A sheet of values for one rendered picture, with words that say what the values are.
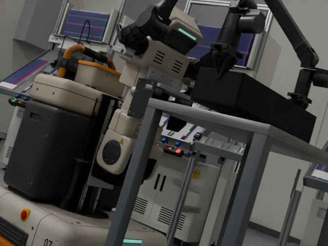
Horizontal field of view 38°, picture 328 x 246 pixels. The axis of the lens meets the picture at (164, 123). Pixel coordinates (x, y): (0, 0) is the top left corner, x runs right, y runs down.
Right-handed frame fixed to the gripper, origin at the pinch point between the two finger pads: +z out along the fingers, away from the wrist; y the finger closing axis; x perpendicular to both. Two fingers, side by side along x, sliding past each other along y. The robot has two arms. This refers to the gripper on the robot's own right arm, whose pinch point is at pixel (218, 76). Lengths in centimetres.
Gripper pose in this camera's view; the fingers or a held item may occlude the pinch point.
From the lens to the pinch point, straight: 151.7
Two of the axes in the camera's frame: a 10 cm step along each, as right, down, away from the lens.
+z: -2.9, 9.6, -0.5
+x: -7.4, -1.9, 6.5
